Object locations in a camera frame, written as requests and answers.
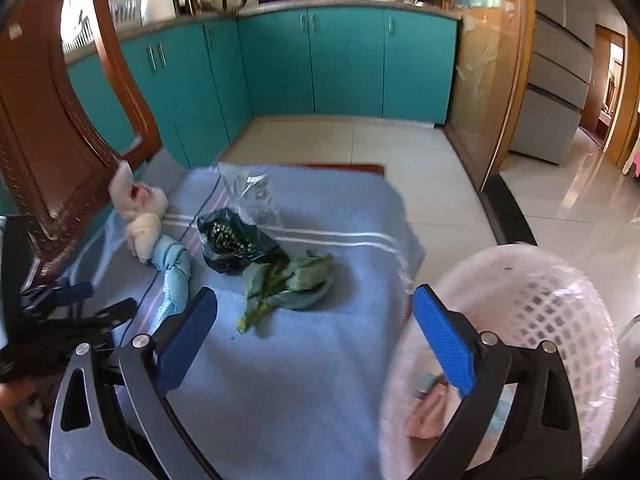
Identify dark green plastic bag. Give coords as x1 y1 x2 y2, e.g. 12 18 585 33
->
197 208 291 275

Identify clear plastic wrapper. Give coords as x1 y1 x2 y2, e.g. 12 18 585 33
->
217 162 283 228

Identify glass door with wooden frame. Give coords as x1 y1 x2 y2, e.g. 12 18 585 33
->
430 0 536 193

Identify white and red plastic bag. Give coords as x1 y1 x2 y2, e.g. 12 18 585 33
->
109 160 171 223

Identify white dish rack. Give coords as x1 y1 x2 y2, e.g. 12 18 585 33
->
62 0 138 53

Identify teal base cabinets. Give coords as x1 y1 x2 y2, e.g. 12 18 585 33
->
65 7 461 171

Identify green vegetable leaves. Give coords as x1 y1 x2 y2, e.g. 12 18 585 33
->
236 252 335 333

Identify blue striped cloth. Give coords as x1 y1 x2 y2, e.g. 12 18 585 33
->
50 152 426 480

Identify large pink plastic bag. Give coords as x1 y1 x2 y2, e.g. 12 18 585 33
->
404 380 462 441

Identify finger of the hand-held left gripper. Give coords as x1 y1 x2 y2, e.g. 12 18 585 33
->
52 297 139 342
20 281 95 312

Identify white plastic lattice basket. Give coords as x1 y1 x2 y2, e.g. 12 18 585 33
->
377 242 621 480

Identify carved wooden chair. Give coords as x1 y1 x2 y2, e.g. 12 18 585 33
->
0 0 388 441

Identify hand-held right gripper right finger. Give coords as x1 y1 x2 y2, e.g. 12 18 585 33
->
410 284 586 480

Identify brown wooden door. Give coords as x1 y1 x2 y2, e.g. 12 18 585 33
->
581 24 627 137

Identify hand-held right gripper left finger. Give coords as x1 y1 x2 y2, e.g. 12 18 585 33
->
47 286 221 480

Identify light blue wrapper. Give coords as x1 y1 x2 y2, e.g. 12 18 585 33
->
150 237 193 321

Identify grey refrigerator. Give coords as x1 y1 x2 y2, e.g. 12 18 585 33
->
510 0 598 166

